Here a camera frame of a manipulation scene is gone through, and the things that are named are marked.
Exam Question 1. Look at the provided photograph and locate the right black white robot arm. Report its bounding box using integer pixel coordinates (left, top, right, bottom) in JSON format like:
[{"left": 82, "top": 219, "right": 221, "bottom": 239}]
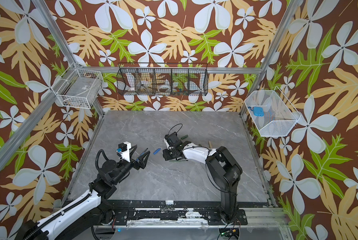
[{"left": 163, "top": 132, "right": 243, "bottom": 224}]

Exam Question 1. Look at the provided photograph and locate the blue object in basket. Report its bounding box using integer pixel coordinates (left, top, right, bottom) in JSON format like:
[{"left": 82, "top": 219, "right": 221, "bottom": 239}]
[{"left": 248, "top": 107, "right": 265, "bottom": 117}]

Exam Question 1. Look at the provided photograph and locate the white wire basket right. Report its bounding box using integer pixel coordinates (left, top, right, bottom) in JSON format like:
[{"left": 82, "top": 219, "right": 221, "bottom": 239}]
[{"left": 245, "top": 88, "right": 302, "bottom": 138}]

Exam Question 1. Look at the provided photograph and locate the black wire basket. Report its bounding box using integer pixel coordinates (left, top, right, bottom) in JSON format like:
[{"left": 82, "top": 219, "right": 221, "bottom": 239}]
[{"left": 116, "top": 63, "right": 209, "bottom": 96}]

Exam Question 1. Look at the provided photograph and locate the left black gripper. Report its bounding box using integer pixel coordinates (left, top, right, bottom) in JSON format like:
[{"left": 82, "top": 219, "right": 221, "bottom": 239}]
[{"left": 112, "top": 150, "right": 149, "bottom": 186}]

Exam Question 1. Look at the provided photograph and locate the white wire basket left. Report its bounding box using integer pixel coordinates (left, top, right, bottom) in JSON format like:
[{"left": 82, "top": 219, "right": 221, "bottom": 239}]
[{"left": 53, "top": 65, "right": 104, "bottom": 109}]

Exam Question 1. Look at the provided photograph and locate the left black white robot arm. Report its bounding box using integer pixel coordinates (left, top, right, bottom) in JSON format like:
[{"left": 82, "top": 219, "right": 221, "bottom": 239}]
[{"left": 15, "top": 142, "right": 151, "bottom": 240}]

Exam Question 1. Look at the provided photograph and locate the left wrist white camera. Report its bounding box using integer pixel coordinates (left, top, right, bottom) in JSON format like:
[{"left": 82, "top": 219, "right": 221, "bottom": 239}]
[{"left": 117, "top": 142, "right": 132, "bottom": 162}]

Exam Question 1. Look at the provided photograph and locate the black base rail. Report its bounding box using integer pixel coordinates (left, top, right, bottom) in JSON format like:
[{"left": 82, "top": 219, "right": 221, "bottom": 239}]
[{"left": 87, "top": 199, "right": 249, "bottom": 226}]

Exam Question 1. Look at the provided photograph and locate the blue pen cap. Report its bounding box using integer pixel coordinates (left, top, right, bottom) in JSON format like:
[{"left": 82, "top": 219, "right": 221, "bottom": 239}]
[{"left": 153, "top": 148, "right": 161, "bottom": 155}]

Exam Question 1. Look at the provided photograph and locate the white wire basket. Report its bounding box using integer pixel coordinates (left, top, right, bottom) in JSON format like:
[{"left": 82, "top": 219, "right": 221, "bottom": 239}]
[
  {"left": 245, "top": 88, "right": 302, "bottom": 138},
  {"left": 53, "top": 65, "right": 104, "bottom": 109}
]

